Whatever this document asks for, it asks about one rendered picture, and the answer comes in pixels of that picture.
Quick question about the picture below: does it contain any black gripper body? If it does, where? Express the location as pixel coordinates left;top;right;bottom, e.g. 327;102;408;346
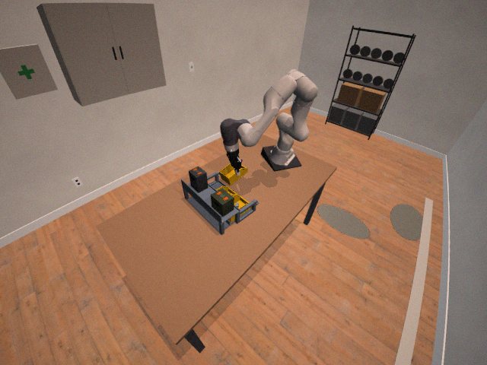
227;148;239;161

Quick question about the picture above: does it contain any yellow bin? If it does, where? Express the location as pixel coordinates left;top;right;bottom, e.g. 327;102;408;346
229;195;252;222
219;164;248;186
216;186;238;196

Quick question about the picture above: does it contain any dark grey metal shelf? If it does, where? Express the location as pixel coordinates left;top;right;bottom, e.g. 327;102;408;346
181;172;259;235

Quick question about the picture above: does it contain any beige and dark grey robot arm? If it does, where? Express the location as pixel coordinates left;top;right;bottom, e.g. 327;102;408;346
220;69;318;166

